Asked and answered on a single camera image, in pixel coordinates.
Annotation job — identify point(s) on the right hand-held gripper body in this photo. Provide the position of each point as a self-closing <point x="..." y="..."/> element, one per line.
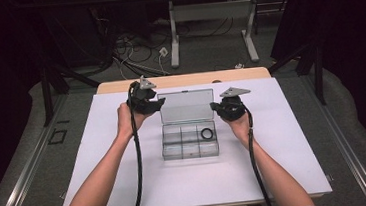
<point x="233" y="107"/>

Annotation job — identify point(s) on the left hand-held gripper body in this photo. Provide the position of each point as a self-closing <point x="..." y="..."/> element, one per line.
<point x="142" y="100"/>

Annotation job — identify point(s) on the clear plastic compartment box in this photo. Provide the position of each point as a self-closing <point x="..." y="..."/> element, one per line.
<point x="190" y="147"/>

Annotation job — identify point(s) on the person's right hand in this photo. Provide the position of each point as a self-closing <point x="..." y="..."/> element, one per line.
<point x="242" y="129"/>

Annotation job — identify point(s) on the person's left hand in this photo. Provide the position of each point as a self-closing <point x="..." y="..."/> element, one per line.
<point x="125" y="123"/>

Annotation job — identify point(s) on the white plug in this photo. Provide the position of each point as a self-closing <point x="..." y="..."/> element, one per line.
<point x="239" y="66"/>

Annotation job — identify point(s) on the white table sheet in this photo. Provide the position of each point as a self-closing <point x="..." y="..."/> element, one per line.
<point x="99" y="123"/>

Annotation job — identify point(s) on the white power adapter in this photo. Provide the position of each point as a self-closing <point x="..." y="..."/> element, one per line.
<point x="163" y="51"/>

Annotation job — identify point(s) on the black tape strip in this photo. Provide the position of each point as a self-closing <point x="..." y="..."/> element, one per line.
<point x="63" y="122"/>

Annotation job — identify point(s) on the black metal stand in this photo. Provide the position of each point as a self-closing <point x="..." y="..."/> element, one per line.
<point x="47" y="94"/>
<point x="318" y="71"/>

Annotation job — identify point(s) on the white-framed background desk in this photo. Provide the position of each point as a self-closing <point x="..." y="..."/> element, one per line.
<point x="209" y="11"/>

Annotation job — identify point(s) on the metal floor rail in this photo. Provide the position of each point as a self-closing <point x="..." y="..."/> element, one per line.
<point x="27" y="177"/>
<point x="345" y="149"/>

